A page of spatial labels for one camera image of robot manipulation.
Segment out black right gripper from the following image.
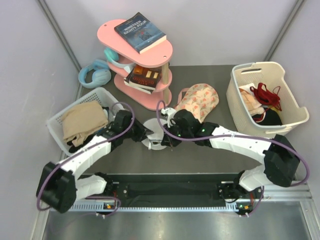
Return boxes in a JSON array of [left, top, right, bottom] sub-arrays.
[[161, 120, 193, 149]]

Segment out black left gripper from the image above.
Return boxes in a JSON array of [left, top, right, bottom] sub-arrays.
[[122, 117, 154, 143]]

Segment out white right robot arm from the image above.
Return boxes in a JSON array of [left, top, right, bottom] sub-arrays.
[[156, 107, 300, 198]]

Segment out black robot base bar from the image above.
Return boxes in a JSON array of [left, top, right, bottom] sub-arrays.
[[84, 172, 266, 207]]

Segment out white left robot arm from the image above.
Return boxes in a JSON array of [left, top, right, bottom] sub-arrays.
[[36, 110, 154, 214]]

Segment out cream plastic laundry basket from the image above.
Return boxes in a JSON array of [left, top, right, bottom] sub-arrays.
[[226, 61, 310, 138]]

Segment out black white blue garment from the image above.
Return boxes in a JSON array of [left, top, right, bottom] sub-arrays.
[[102, 107, 110, 119]]

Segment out pink three-tier shelf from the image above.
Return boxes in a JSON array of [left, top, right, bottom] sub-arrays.
[[97, 19, 173, 111]]

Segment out dark red paperback book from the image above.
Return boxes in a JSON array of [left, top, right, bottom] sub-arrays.
[[124, 65, 162, 91]]

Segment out beige folded garment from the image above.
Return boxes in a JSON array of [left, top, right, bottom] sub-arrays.
[[61, 100, 109, 147]]

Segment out blue headphones on floor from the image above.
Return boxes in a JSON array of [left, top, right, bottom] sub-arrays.
[[78, 59, 112, 89]]

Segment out teal headphones on shelf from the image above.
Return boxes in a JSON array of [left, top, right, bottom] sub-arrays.
[[103, 47, 136, 74]]

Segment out white perforated plastic basket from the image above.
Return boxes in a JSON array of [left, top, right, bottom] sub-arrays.
[[46, 87, 124, 156]]

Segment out peach garment in basket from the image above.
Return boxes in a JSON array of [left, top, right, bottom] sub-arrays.
[[239, 83, 266, 119]]

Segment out blue Nineteen Eighty-Four book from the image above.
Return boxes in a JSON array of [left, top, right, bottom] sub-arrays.
[[114, 12, 167, 54]]

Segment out black garment in basket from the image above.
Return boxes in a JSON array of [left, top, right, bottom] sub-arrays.
[[252, 108, 283, 126]]

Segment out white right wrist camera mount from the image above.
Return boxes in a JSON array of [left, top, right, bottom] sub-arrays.
[[160, 107, 177, 128]]

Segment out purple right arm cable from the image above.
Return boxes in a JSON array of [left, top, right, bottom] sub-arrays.
[[155, 99, 311, 187]]

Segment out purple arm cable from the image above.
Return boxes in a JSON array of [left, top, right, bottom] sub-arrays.
[[36, 101, 136, 211], [155, 99, 311, 187]]

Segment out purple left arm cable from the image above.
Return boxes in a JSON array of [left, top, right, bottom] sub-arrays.
[[36, 101, 136, 211]]

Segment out grey slotted cable duct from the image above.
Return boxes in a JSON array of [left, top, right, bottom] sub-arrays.
[[68, 200, 252, 213]]

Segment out red strappy garment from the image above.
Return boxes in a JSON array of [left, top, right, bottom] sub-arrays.
[[249, 82, 282, 111]]

